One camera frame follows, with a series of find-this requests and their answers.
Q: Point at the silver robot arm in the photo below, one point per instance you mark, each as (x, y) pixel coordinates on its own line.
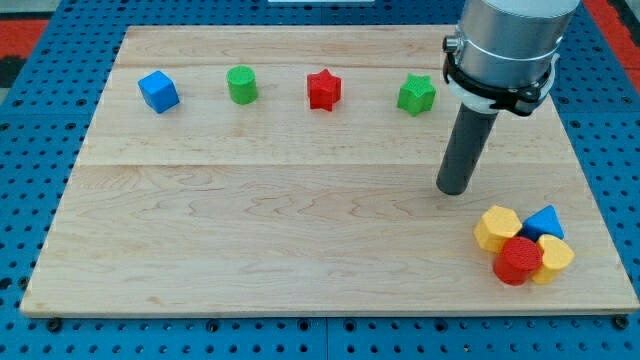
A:
(508, 43)

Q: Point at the red star block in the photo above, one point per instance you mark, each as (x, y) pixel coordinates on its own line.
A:
(323, 90)

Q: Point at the green star block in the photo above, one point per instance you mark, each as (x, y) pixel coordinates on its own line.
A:
(416, 94)

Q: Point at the wooden board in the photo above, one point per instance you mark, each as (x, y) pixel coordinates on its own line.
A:
(272, 209)

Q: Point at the green cylinder block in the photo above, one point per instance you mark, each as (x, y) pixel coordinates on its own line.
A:
(241, 81)

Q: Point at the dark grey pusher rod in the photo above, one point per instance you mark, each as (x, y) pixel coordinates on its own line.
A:
(466, 143)

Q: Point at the yellow hexagon block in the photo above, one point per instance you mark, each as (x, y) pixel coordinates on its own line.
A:
(497, 225)

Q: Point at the blue cube block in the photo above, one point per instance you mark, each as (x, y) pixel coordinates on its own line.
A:
(159, 92)

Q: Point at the red cylinder block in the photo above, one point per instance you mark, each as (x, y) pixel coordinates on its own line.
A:
(517, 261)

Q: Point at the blue triangle block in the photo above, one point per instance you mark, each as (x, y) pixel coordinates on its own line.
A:
(543, 222)

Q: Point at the yellow heart block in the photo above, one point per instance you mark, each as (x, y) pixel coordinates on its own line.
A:
(556, 256)

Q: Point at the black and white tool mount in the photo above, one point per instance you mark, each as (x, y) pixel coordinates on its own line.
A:
(487, 99)

